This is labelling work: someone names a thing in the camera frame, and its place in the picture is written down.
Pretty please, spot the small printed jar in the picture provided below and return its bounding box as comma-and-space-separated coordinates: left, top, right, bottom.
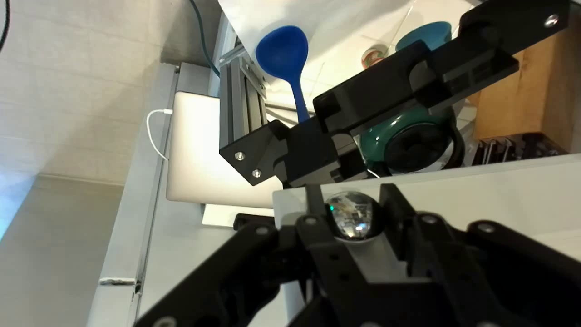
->
361, 44, 390, 70

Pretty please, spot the aluminium extrusion post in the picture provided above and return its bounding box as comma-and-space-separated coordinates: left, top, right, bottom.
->
219, 45, 269, 151

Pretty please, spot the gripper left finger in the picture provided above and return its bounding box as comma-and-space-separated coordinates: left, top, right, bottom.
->
135, 183, 364, 327

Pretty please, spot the silver laptop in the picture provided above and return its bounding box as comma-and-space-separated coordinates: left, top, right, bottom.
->
165, 91, 285, 210

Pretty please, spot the white cabinet door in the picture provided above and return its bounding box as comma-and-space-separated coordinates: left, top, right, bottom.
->
271, 154, 581, 327

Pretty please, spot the blue bowl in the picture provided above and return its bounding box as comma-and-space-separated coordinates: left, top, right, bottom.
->
394, 21, 453, 52

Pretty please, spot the wooden knife block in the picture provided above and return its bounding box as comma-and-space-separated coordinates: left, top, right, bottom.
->
467, 26, 581, 166

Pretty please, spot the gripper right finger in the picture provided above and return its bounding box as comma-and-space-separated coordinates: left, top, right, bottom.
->
379, 183, 581, 327

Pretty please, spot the blue ladle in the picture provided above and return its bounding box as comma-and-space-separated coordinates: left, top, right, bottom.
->
255, 25, 315, 124

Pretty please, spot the white cabinet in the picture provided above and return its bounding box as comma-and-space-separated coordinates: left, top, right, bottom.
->
218, 0, 581, 327

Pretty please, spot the black cable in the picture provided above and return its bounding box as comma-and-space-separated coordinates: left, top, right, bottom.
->
0, 0, 11, 53

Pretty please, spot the white cable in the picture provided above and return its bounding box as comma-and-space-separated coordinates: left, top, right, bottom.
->
146, 108, 174, 162

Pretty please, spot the black acrylic bracket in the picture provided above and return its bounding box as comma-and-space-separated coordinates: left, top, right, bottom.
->
219, 0, 581, 189

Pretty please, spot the dark green bowl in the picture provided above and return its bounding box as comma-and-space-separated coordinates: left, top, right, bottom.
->
359, 106, 466, 176

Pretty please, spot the teal cable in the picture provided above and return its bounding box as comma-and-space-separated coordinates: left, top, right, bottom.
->
188, 0, 222, 78

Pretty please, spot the round chrome cabinet knob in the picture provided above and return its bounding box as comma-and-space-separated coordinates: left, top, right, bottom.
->
324, 191, 385, 241

